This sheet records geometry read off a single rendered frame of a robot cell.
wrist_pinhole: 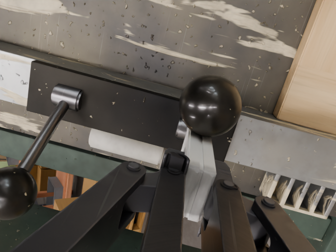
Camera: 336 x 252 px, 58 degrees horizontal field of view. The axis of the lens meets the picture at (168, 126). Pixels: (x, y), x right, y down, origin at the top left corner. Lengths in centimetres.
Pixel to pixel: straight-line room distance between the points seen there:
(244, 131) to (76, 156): 24
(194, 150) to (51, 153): 31
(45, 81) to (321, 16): 26
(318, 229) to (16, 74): 43
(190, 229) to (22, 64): 239
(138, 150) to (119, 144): 2
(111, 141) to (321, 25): 23
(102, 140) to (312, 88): 22
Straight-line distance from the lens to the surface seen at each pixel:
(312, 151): 33
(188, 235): 266
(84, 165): 44
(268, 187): 35
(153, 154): 32
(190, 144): 17
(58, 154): 45
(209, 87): 17
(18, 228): 47
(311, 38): 32
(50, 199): 555
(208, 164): 15
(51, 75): 31
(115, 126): 30
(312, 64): 33
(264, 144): 31
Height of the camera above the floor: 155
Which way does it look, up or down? 33 degrees down
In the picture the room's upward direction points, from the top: 88 degrees counter-clockwise
